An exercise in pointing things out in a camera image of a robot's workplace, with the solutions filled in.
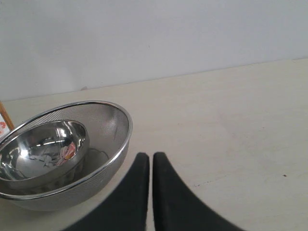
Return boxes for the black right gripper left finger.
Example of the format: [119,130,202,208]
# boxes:
[65,153,150,231]

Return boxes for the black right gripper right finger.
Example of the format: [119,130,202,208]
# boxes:
[153,152,241,231]

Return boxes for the orange pump soap bottle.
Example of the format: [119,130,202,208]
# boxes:
[0,102,14,138]

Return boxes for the steel mesh strainer bowl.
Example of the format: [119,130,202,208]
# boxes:
[0,101,133,211]

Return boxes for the small shiny steel bowl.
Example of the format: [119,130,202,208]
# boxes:
[0,120,90,189]

